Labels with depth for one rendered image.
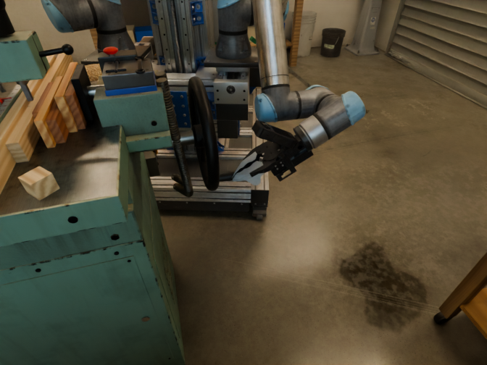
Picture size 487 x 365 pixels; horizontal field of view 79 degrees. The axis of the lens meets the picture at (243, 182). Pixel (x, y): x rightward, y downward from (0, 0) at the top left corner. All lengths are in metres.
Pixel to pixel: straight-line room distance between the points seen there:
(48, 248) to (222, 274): 0.90
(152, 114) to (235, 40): 0.69
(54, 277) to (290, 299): 0.94
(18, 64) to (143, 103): 0.22
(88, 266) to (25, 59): 0.41
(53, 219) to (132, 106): 0.27
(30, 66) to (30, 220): 0.29
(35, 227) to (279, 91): 0.59
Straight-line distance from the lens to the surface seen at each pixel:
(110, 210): 0.52
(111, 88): 0.67
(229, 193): 1.51
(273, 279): 1.43
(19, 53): 0.69
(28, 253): 0.71
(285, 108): 0.80
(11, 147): 0.64
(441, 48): 3.91
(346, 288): 1.47
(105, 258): 0.72
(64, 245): 0.69
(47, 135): 0.66
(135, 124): 0.69
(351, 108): 0.76
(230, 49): 1.29
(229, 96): 1.22
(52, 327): 0.93
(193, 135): 0.76
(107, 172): 0.55
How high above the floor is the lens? 1.21
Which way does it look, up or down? 40 degrees down
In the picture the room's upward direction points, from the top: straight up
